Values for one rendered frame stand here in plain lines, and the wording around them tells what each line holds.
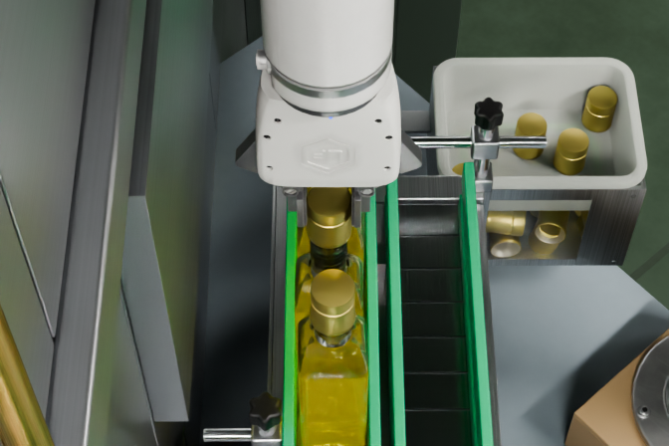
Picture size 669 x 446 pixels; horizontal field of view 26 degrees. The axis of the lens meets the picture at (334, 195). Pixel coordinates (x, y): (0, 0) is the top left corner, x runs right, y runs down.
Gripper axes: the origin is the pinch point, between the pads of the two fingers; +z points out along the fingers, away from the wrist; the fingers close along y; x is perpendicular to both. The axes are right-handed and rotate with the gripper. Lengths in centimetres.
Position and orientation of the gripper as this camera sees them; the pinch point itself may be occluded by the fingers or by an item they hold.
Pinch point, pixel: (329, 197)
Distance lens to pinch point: 109.0
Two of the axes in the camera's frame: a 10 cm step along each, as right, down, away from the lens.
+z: 0.0, 5.6, 8.3
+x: 0.1, -8.3, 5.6
